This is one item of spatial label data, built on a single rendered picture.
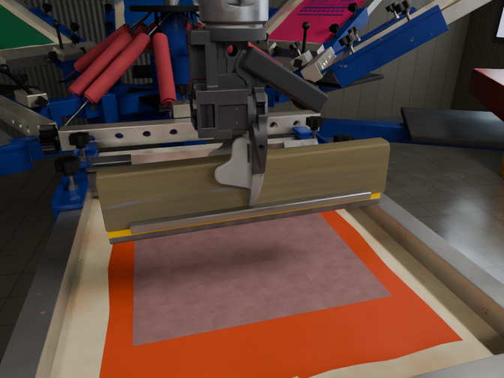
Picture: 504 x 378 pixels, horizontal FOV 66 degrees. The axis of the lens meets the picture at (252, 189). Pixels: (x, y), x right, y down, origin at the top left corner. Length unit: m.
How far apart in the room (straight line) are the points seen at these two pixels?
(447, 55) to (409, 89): 0.58
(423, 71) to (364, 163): 4.81
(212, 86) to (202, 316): 0.28
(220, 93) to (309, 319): 0.30
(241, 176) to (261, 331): 0.19
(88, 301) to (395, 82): 4.85
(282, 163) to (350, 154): 0.10
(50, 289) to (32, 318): 0.05
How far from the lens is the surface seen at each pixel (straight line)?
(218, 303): 0.54
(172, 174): 0.47
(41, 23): 2.31
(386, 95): 5.17
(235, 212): 0.49
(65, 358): 0.52
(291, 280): 0.57
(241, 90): 0.44
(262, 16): 0.44
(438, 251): 0.63
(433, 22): 1.18
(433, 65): 5.41
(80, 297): 0.59
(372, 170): 0.56
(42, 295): 0.56
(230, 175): 0.47
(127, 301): 0.56
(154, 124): 1.03
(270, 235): 0.67
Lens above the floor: 1.31
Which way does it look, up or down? 25 degrees down
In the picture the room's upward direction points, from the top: straight up
